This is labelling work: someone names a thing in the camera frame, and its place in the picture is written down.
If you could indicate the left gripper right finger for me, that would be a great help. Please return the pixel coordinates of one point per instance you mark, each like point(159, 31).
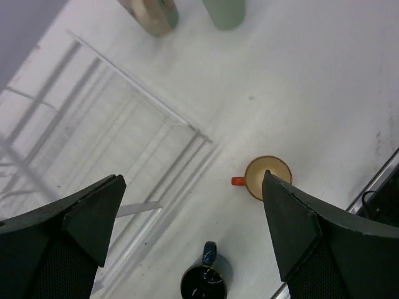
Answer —
point(323, 251)

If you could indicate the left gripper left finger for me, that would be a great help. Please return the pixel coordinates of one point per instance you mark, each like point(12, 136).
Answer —
point(54, 251)

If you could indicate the orange cup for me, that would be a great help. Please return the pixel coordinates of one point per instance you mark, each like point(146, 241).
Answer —
point(254, 174)

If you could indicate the dark blue mug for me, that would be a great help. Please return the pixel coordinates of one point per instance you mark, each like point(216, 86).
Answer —
point(209, 277)

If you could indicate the cream coral pattern mug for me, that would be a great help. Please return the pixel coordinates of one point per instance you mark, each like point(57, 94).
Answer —
point(156, 17)

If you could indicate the green plastic cup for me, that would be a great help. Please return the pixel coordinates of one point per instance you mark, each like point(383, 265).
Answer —
point(226, 14)

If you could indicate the white wire dish rack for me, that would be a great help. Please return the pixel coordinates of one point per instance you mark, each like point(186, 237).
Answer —
point(88, 120)

